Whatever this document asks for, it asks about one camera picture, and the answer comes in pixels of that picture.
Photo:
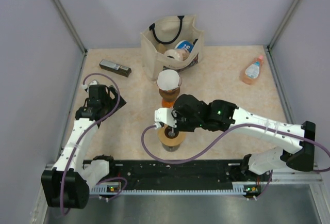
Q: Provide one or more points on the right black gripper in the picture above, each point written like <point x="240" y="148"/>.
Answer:
<point x="176" y="116"/>

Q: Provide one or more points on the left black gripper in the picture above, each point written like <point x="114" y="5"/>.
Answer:
<point x="114" y="93"/>

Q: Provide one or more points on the pink glass dripper cone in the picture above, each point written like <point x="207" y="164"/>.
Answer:
<point x="178" y="84"/>

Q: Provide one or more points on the white paper coffee filter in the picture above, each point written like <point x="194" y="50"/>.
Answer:
<point x="168" y="79"/>

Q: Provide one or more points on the clear glass dripper cone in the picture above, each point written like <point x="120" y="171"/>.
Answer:
<point x="170" y="133"/>

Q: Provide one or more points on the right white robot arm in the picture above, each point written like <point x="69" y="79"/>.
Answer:
<point x="292" y="147"/>

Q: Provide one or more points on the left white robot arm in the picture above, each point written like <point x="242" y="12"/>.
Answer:
<point x="69" y="181"/>

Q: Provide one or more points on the black rectangular box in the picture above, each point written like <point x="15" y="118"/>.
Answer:
<point x="115" y="68"/>

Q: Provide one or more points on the orange glass carafe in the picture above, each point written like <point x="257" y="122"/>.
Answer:
<point x="166" y="104"/>

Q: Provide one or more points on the grey glass carafe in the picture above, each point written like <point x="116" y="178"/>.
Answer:
<point x="171" y="148"/>

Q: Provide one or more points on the white tape roll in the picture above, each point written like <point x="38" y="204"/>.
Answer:
<point x="177" y="54"/>

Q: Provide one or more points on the blue white cup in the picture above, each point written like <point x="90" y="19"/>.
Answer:
<point x="185" y="45"/>

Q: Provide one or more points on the cream canvas tote bag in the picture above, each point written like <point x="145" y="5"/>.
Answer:
<point x="171" y="42"/>

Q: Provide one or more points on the pink liquid bottle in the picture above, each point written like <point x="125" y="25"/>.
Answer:
<point x="252" y="71"/>

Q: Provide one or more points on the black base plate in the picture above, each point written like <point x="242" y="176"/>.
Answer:
<point x="210" y="174"/>

